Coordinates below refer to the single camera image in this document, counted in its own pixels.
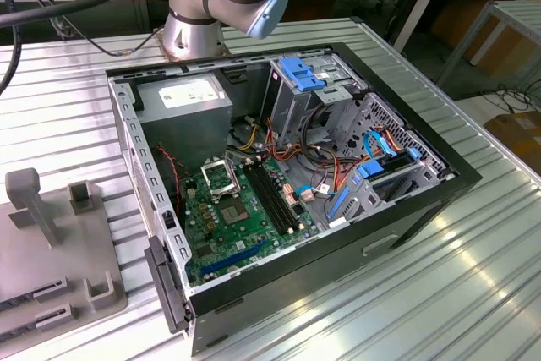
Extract blue flat wire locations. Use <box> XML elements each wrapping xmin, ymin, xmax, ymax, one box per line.
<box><xmin>362</xmin><ymin>129</ymin><xmax>401</xmax><ymax>163</ymax></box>

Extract orange black wire bundle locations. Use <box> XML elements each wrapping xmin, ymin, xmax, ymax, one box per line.
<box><xmin>265</xmin><ymin>118</ymin><xmax>373</xmax><ymax>197</ymax></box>

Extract silver drive bay cage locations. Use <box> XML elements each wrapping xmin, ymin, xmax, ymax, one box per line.
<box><xmin>260</xmin><ymin>50</ymin><xmax>369</xmax><ymax>150</ymax></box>

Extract grey parts rack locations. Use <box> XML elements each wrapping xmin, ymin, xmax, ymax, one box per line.
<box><xmin>0</xmin><ymin>168</ymin><xmax>129</xmax><ymax>356</ymax></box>

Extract yellow black wire bundle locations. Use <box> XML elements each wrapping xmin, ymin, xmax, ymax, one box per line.
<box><xmin>227</xmin><ymin>115</ymin><xmax>274</xmax><ymax>157</ymax></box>

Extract CPU socket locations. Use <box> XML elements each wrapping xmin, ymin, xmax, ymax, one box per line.
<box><xmin>216</xmin><ymin>195</ymin><xmax>250</xmax><ymax>229</ymax></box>

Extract blue plastic rail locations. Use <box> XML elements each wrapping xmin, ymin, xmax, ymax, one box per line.
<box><xmin>325</xmin><ymin>185</ymin><xmax>352</xmax><ymax>222</ymax></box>

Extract blue drive bracket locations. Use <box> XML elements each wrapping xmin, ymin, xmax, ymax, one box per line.
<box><xmin>294</xmin><ymin>72</ymin><xmax>323</xmax><ymax>92</ymax></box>
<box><xmin>277</xmin><ymin>56</ymin><xmax>313</xmax><ymax>81</ymax></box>

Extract hard disk in blue carrier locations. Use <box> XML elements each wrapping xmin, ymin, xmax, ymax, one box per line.
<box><xmin>356</xmin><ymin>145</ymin><xmax>422</xmax><ymax>180</ymax></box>

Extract RAM slot white latches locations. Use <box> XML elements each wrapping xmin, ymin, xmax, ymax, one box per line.
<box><xmin>253</xmin><ymin>157</ymin><xmax>307</xmax><ymax>230</ymax></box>
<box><xmin>243</xmin><ymin>158</ymin><xmax>296</xmax><ymax>234</ymax></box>

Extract blue wire white connector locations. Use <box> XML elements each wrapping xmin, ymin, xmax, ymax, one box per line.
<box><xmin>294</xmin><ymin>183</ymin><xmax>316</xmax><ymax>202</ymax></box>

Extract grey metal frame table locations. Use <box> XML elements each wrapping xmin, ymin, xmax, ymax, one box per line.
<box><xmin>434</xmin><ymin>0</ymin><xmax>541</xmax><ymax>91</ymax></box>

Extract silver disk bay cage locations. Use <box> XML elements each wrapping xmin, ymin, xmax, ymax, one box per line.
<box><xmin>325</xmin><ymin>157</ymin><xmax>450</xmax><ymax>227</ymax></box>

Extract green motherboard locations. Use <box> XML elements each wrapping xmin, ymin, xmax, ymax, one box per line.
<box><xmin>179</xmin><ymin>156</ymin><xmax>322</xmax><ymax>288</ymax></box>

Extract grey power supply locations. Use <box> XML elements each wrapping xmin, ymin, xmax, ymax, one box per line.
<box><xmin>134</xmin><ymin>73</ymin><xmax>234</xmax><ymax>176</ymax></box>

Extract red black twisted wire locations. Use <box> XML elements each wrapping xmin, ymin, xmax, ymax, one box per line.
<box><xmin>155</xmin><ymin>144</ymin><xmax>189</xmax><ymax>215</ymax></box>

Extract blue expansion slot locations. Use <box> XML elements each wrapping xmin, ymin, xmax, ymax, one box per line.
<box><xmin>200</xmin><ymin>238</ymin><xmax>272</xmax><ymax>277</ymax></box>

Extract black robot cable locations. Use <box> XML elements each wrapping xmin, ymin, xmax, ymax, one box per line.
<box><xmin>0</xmin><ymin>0</ymin><xmax>122</xmax><ymax>96</ymax></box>

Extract metal socket cover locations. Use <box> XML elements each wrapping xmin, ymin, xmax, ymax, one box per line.
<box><xmin>199</xmin><ymin>157</ymin><xmax>243</xmax><ymax>201</ymax></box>

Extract RAM slot black latches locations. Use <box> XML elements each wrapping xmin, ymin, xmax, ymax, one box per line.
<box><xmin>249</xmin><ymin>161</ymin><xmax>300</xmax><ymax>232</ymax></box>
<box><xmin>238</xmin><ymin>161</ymin><xmax>289</xmax><ymax>235</ymax></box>

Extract black PC case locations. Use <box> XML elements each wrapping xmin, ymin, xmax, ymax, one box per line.
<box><xmin>104</xmin><ymin>41</ymin><xmax>484</xmax><ymax>357</ymax></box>

